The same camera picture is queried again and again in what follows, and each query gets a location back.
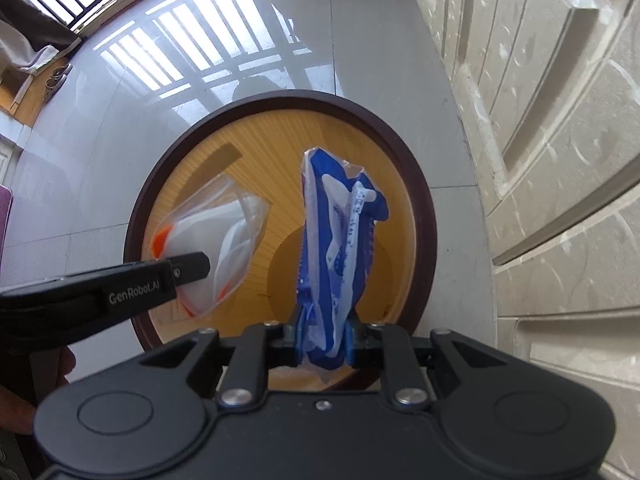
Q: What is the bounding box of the white cabinet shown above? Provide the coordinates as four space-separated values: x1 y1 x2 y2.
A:
0 134 22 187

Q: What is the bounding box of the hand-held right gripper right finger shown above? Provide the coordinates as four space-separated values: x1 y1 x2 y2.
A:
345 311 507 409

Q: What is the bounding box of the pair of slippers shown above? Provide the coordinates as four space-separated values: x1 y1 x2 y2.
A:
42 62 74 102

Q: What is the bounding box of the blue white plastic wrapper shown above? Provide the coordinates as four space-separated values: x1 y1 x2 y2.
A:
297 147 391 372

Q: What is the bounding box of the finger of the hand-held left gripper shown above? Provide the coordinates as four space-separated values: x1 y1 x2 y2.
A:
149 252 211 291

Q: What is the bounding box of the cream bed base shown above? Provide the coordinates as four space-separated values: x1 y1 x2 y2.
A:
394 0 640 480

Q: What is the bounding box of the clear orange white plastic bag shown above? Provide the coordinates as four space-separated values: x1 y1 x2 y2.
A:
149 174 272 319

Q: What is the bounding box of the brown white curtain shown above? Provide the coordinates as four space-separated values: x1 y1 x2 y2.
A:
0 0 85 75

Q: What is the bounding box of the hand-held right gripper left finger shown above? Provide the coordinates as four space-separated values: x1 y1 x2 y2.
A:
137 320 302 407

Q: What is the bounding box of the purple board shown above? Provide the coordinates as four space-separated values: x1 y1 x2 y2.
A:
0 185 14 272

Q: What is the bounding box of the person's left hand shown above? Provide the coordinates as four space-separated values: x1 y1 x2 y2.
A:
0 345 77 437

